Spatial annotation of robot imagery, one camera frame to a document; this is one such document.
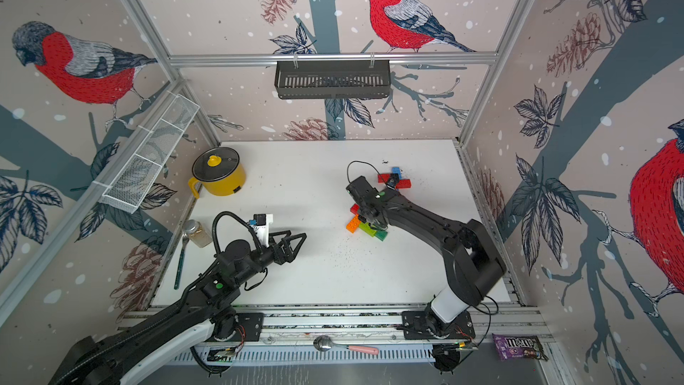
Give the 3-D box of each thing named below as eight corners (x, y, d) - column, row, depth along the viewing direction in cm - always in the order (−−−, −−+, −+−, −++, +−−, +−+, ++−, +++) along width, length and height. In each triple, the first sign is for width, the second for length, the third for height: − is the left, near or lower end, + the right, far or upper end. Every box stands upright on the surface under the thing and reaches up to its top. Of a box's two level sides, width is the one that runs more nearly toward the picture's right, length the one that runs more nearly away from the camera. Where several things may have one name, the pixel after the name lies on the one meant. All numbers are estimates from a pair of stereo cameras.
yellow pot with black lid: (200, 199, 104) (183, 178, 94) (213, 168, 115) (200, 147, 104) (242, 199, 104) (230, 178, 94) (252, 168, 115) (242, 146, 104)
